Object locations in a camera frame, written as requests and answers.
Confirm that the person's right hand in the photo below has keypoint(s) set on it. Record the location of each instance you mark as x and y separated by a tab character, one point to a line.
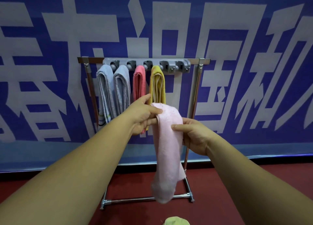
195	136

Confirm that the person's left hand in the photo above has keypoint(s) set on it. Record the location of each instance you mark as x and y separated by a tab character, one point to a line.
141	117

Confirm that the pink towel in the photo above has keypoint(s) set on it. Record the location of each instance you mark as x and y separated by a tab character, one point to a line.
139	85

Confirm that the plain light blue towel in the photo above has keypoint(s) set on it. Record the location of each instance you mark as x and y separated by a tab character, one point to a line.
122	90

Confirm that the yellow towel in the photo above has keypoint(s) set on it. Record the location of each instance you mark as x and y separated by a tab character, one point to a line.
157	88

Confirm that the white printed towel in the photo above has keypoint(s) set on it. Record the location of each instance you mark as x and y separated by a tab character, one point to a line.
166	158

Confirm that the striped light blue towel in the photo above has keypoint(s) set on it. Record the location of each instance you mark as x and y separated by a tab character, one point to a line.
105	92

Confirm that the metal towel rack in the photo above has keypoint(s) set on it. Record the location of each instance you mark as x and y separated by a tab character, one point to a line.
93	60

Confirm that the pale green towel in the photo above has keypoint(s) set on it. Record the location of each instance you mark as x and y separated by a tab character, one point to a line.
176	222

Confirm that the person's right forearm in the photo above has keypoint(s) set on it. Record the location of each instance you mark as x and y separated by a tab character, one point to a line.
256	188

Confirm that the person's left forearm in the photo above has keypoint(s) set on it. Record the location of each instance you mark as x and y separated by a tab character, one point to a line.
68	178

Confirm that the grey plastic clip strip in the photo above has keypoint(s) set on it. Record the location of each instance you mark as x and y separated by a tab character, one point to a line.
122	60

